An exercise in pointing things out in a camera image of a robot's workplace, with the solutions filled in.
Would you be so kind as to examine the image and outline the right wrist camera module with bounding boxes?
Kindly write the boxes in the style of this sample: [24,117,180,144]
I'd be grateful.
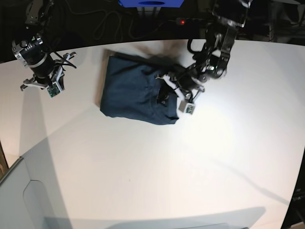
[46,82,64,98]

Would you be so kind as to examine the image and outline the grey coiled cable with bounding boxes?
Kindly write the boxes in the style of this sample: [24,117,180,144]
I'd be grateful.
[92,9,165,41]

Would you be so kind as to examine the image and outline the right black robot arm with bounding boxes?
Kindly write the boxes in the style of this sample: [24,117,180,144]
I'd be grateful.
[11,0,76,98]

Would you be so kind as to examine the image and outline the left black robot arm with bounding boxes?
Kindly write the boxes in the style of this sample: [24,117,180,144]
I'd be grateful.
[156,0,252,104]

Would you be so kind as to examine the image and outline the blue plastic box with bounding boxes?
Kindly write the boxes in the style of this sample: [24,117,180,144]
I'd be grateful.
[118,0,184,8]

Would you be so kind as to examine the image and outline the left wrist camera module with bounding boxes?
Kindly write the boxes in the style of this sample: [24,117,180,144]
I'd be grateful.
[178,101,195,115]

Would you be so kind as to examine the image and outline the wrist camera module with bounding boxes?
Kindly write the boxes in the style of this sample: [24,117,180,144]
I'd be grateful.
[46,82,64,98]
[178,101,195,115]

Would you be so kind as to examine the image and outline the dark blue T-shirt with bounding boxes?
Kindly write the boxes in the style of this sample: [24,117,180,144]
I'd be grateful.
[100,53,179,125]

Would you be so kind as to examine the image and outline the black power strip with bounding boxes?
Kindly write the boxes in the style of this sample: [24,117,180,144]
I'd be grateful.
[175,18,204,26]

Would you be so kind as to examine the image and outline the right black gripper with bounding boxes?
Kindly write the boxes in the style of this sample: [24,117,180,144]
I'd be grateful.
[20,52,76,91]

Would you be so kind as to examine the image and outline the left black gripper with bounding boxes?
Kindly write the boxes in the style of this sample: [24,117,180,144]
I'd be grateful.
[154,73,205,106]

